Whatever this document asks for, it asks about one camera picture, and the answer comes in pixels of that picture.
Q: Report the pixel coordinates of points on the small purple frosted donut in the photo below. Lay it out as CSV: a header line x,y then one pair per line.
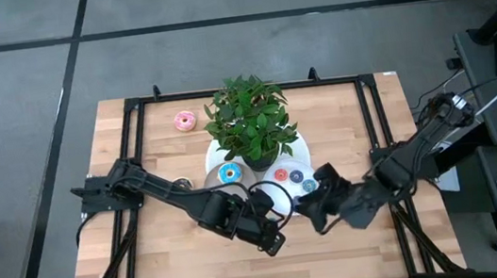
x,y
293,180

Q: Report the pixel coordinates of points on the small red frosted donut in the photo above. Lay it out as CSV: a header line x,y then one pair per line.
x,y
277,178

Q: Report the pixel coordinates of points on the white round plate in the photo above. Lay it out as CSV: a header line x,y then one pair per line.
x,y
284,194

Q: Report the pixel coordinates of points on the green leafy plant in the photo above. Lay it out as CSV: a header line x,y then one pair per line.
x,y
248,115

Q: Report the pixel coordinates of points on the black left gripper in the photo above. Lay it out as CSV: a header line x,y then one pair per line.
x,y
254,224

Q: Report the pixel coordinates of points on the black aluminium table frame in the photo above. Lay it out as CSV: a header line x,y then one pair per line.
x,y
247,88

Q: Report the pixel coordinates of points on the tan round plate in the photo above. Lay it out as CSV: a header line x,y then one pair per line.
x,y
249,179

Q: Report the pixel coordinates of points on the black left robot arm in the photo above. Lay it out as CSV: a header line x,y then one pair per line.
x,y
165,192

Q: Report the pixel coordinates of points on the large pink frosted donut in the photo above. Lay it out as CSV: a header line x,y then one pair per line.
x,y
178,122

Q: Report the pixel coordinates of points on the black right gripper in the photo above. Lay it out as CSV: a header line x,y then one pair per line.
x,y
361,203

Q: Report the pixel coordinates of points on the large blue frosted donut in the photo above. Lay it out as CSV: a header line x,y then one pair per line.
x,y
222,170

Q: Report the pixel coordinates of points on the black plant pot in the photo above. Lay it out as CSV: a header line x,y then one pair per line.
x,y
258,164

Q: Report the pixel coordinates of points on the white paper sheet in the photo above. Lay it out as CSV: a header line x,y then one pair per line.
x,y
449,183

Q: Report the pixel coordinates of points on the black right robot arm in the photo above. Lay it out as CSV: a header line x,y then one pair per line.
x,y
420,141

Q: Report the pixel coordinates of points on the white round mat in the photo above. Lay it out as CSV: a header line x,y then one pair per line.
x,y
214,160

